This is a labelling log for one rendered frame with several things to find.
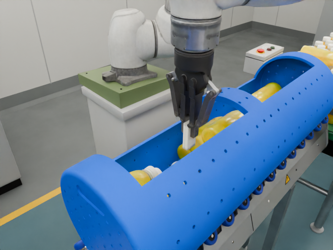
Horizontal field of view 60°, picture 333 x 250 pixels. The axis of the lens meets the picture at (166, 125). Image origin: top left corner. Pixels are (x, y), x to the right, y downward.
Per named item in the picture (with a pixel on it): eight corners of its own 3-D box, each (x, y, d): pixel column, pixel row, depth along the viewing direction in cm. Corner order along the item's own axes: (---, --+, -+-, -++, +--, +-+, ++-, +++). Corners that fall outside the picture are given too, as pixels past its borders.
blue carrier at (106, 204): (74, 240, 71) (45, 147, 56) (255, 110, 124) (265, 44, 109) (153, 330, 54) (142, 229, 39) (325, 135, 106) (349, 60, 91)
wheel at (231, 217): (229, 227, 76) (235, 228, 74) (217, 224, 74) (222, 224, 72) (231, 210, 77) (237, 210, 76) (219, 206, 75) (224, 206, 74)
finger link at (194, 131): (195, 114, 62) (206, 120, 61) (194, 134, 65) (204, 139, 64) (191, 117, 62) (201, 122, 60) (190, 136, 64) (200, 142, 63)
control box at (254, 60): (242, 71, 145) (246, 51, 139) (262, 60, 157) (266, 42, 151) (260, 77, 139) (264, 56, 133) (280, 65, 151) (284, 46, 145)
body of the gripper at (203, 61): (164, 45, 54) (164, 90, 59) (199, 56, 49) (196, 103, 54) (190, 36, 59) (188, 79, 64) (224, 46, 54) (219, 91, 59)
